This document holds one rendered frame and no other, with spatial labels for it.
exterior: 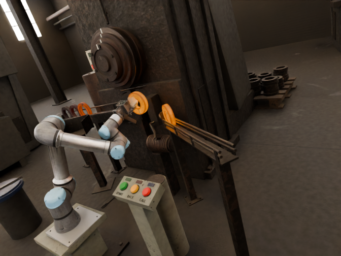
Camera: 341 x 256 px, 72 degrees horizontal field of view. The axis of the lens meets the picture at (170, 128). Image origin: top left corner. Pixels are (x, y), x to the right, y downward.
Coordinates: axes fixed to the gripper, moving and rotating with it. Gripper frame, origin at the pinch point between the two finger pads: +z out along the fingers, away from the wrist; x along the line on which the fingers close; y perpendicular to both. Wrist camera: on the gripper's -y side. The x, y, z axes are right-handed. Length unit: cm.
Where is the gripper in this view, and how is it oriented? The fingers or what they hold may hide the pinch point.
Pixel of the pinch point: (136, 100)
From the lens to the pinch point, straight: 158.9
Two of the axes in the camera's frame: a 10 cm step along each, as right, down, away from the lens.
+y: -3.9, -7.2, -5.7
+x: -8.0, -0.4, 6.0
